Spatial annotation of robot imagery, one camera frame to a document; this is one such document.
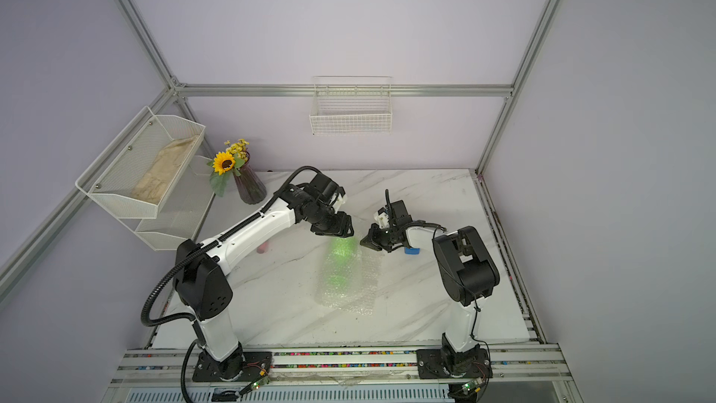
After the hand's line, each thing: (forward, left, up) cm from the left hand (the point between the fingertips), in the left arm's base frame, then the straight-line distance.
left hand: (343, 235), depth 83 cm
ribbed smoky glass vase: (+25, +37, -8) cm, 45 cm away
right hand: (+4, -6, -12) cm, 14 cm away
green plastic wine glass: (-5, +1, -9) cm, 10 cm away
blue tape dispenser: (+2, -23, -14) cm, 27 cm away
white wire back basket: (+51, -1, +12) cm, 52 cm away
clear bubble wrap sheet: (-9, -2, -9) cm, 13 cm away
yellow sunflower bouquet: (+23, +40, +9) cm, 47 cm away
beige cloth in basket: (+6, +52, +15) cm, 55 cm away
